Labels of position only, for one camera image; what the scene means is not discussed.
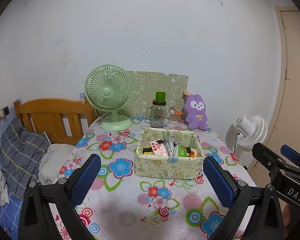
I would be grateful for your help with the clear plastic case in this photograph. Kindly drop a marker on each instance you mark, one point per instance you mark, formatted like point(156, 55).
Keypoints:
point(169, 148)

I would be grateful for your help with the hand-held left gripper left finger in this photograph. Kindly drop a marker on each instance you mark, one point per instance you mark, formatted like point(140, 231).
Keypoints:
point(86, 180)

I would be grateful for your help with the small jar with orange lid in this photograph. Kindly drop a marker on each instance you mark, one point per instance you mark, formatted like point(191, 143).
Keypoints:
point(175, 116)

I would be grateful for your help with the pale green patterned storage box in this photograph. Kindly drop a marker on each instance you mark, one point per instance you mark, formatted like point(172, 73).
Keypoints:
point(165, 167)

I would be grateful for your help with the cartoon print tissue packet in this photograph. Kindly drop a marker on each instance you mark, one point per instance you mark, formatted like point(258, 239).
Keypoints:
point(147, 150)

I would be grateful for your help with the white pillow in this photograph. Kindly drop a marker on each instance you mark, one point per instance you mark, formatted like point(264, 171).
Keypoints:
point(56, 162)

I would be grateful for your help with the person's right hand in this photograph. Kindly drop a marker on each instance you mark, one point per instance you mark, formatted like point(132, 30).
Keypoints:
point(288, 216)

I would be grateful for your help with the green desk fan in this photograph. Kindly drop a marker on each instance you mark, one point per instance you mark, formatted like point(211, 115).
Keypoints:
point(107, 92)

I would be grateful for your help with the wall socket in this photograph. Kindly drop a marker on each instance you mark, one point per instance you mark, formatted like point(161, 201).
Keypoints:
point(3, 111)

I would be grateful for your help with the green printed packet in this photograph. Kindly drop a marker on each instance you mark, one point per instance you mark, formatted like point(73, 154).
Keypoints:
point(183, 152)

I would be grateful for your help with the purple plush bunny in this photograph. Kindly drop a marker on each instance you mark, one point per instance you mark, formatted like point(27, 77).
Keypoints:
point(196, 112)

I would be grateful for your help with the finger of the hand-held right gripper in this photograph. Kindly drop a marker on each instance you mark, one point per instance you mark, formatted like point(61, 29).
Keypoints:
point(291, 152)
point(267, 157)

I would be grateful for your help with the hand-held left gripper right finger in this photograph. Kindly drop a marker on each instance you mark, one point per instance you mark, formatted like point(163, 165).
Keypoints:
point(218, 182)

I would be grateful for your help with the green plastic cup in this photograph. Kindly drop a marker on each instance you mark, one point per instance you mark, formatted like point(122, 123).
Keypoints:
point(160, 97)

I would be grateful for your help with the white standing fan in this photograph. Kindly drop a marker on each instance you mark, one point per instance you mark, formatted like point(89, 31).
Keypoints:
point(251, 132)

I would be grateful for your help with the grey plaid pillow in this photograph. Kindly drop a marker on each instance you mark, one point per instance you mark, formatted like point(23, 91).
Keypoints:
point(22, 152)

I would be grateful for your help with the wooden bed headboard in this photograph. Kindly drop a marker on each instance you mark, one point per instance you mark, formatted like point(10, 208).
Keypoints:
point(47, 115)

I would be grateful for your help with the glass jar mug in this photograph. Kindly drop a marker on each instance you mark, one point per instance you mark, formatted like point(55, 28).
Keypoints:
point(158, 116)

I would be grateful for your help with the pink tissue packet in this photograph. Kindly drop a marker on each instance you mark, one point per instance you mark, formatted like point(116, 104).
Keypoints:
point(158, 149)

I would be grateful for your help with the blue bedsheet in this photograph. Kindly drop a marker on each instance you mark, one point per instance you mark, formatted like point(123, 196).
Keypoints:
point(7, 217)

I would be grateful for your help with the beige door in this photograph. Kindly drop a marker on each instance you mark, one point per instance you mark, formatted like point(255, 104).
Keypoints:
point(290, 92)

